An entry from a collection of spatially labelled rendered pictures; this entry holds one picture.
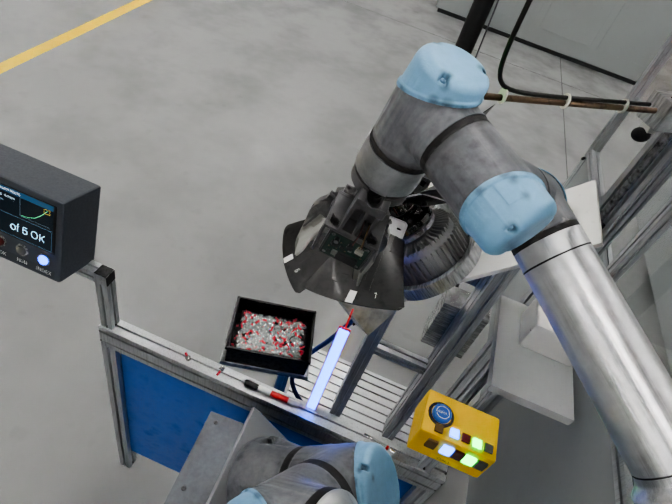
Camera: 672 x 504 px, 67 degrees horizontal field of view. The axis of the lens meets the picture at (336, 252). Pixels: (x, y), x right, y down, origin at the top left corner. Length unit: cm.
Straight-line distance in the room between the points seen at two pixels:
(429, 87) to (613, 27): 644
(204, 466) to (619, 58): 655
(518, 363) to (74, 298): 186
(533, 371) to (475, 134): 119
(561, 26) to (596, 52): 52
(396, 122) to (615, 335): 29
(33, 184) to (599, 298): 97
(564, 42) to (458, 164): 644
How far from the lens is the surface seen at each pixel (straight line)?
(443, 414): 110
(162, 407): 158
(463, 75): 48
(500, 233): 44
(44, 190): 111
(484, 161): 45
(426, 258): 127
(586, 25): 684
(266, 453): 81
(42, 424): 223
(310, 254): 137
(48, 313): 249
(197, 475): 103
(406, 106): 49
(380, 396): 228
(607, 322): 56
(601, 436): 152
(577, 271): 56
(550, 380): 161
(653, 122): 144
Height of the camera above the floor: 196
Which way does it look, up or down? 44 degrees down
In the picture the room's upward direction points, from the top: 19 degrees clockwise
